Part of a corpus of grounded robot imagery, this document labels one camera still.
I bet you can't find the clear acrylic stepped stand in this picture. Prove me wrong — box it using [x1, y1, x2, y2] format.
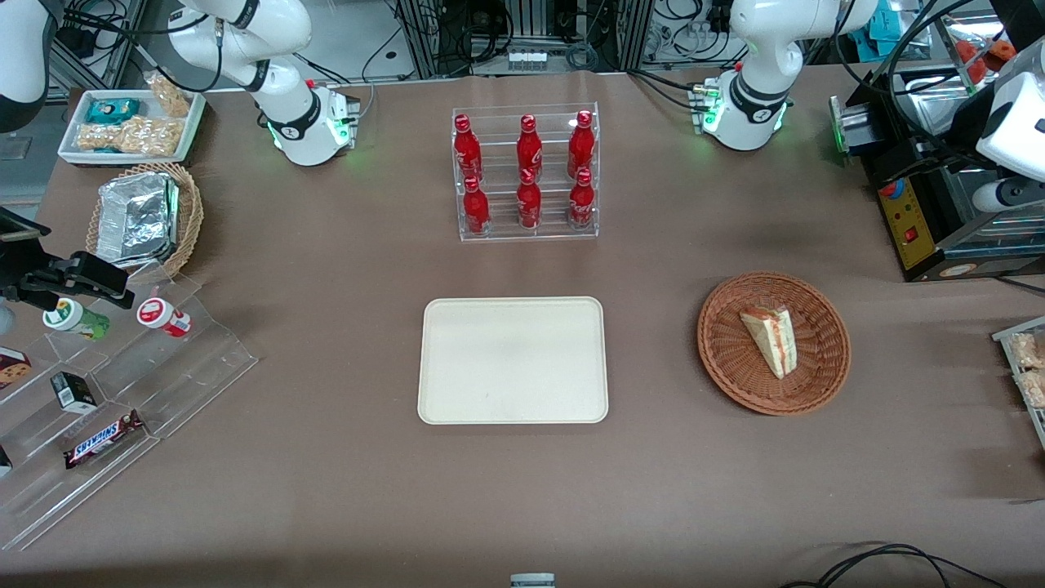
[0, 260, 259, 553]

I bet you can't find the white rectangular snack tray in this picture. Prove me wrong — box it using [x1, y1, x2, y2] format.
[58, 88, 207, 165]

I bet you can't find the teal box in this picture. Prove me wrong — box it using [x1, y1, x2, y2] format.
[867, 0, 905, 38]

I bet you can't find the red cola bottle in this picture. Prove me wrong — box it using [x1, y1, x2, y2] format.
[453, 114, 483, 184]
[516, 114, 545, 182]
[568, 167, 596, 230]
[567, 110, 596, 179]
[462, 176, 491, 237]
[516, 168, 543, 230]

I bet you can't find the small black carton box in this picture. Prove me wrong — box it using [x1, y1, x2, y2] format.
[50, 371, 98, 414]

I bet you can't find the black floor cable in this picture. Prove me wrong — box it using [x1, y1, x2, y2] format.
[778, 542, 1010, 588]

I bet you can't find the silver foil container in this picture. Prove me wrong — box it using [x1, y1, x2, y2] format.
[96, 171, 181, 268]

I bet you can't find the white wire tray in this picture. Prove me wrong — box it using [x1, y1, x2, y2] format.
[991, 316, 1045, 451]

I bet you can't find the brown cookie box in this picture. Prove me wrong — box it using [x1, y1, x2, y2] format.
[0, 346, 33, 390]

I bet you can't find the brown round wicker basket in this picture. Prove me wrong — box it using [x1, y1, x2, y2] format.
[697, 271, 852, 417]

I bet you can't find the clear acrylic bottle rack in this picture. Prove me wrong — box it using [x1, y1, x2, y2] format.
[451, 103, 600, 243]

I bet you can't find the Snickers chocolate bar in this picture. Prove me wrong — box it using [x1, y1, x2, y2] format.
[63, 409, 146, 470]

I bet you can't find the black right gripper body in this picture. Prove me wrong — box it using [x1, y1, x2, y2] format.
[0, 207, 51, 288]

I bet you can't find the cream rectangular plastic tray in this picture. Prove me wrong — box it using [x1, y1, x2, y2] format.
[417, 296, 610, 425]

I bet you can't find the red label white-cap bottle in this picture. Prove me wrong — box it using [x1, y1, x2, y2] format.
[136, 297, 193, 339]

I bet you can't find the light tan wicker basket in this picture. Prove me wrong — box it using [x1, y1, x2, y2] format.
[85, 161, 204, 279]

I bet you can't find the triangular sandwich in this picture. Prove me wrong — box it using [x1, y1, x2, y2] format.
[740, 305, 798, 381]

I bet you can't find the teal snack packet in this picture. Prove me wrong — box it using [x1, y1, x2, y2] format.
[85, 98, 142, 126]

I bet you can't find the black machine with yellow panel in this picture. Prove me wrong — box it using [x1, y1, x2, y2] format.
[828, 64, 1045, 283]

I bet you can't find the clear bag of nuts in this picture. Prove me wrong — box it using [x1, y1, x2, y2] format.
[77, 116, 183, 157]
[145, 72, 193, 118]

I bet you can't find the green label white-cap bottle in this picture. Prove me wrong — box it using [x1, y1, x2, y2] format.
[42, 297, 111, 341]

